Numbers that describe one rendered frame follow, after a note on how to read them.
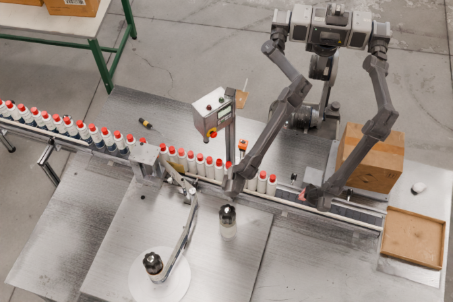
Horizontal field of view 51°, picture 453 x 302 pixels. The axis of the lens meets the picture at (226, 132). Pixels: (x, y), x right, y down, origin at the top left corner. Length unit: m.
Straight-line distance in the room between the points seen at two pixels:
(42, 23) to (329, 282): 2.62
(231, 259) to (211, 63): 2.23
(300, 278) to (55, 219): 1.33
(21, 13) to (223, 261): 2.39
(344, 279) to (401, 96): 2.12
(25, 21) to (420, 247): 2.99
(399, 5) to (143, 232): 3.46
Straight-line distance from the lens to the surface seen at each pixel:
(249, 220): 2.51
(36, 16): 3.80
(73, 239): 2.66
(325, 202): 2.34
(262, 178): 2.42
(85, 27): 3.59
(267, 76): 4.15
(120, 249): 2.52
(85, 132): 2.73
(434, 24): 4.92
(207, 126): 2.17
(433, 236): 2.74
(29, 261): 2.70
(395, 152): 2.55
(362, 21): 2.49
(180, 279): 2.42
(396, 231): 2.68
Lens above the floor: 3.22
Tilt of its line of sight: 58 degrees down
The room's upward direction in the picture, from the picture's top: 1 degrees counter-clockwise
